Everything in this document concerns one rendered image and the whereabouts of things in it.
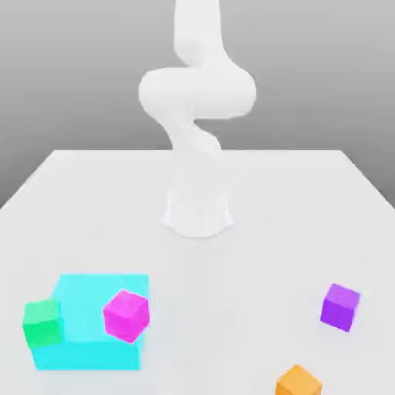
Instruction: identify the small magenta cube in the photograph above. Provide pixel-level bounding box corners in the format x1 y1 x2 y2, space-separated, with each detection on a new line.
102 289 151 344

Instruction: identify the small purple cube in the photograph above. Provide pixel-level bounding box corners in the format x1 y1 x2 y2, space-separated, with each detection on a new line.
319 282 361 333

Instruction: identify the small green cube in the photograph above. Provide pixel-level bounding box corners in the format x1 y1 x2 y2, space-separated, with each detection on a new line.
22 298 65 349

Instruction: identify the small orange cube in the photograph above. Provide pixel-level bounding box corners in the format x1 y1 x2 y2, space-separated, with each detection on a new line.
275 363 324 395

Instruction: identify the large cyan box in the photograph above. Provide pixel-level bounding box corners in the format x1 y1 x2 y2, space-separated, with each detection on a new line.
29 273 151 371

